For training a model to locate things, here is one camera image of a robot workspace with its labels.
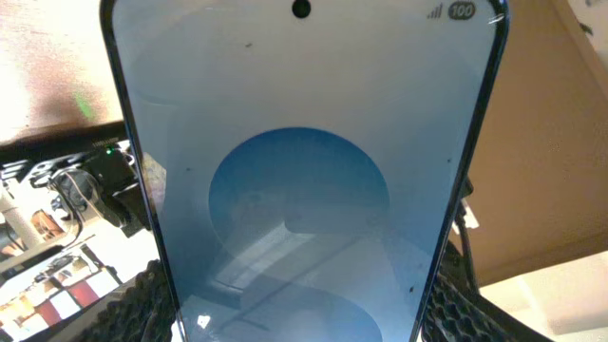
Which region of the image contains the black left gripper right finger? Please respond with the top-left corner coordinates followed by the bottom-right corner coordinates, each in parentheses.
top-left (421, 242), bottom-right (550, 342)

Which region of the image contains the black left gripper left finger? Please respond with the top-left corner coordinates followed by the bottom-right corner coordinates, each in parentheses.
top-left (71, 260), bottom-right (176, 342)

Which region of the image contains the blue Galaxy smartphone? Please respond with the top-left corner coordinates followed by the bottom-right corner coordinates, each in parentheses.
top-left (99, 0), bottom-right (509, 341)

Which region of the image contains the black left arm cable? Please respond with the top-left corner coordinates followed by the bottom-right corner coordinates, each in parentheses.
top-left (453, 176), bottom-right (482, 294)

